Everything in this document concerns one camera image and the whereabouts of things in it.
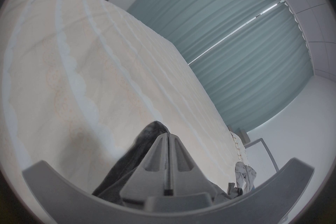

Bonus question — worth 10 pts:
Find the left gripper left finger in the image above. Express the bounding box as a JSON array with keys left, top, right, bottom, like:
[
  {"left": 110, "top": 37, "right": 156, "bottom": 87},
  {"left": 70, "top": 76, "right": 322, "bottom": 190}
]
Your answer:
[{"left": 120, "top": 133, "right": 169, "bottom": 203}]

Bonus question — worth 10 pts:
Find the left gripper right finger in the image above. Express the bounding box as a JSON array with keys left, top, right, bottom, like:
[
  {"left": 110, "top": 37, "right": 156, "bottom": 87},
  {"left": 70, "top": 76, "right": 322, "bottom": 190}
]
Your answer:
[{"left": 169, "top": 133, "right": 219, "bottom": 201}]

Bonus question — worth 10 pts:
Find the black T-shirt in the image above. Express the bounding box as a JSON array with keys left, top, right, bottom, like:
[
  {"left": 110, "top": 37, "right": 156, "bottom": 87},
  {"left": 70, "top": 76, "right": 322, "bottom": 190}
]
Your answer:
[{"left": 91, "top": 121, "right": 233, "bottom": 207}]

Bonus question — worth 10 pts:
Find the pile of clothes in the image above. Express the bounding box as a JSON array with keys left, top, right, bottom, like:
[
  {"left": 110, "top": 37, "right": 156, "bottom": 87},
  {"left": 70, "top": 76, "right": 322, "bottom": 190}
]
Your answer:
[{"left": 226, "top": 162, "right": 258, "bottom": 200}]

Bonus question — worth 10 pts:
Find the bed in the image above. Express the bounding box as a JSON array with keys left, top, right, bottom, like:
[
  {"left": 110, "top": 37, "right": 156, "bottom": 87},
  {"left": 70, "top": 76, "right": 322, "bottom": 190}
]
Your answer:
[{"left": 0, "top": 0, "right": 281, "bottom": 209}]

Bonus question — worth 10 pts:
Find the white printed pillow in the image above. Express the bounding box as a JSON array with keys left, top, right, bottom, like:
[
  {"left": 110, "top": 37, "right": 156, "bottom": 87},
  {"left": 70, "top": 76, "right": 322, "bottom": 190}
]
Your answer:
[{"left": 229, "top": 131, "right": 249, "bottom": 166}]

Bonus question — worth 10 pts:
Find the grey bedside table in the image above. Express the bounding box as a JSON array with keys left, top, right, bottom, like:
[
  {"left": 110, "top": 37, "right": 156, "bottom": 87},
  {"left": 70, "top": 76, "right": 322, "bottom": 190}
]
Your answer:
[{"left": 226, "top": 125, "right": 250, "bottom": 143}]

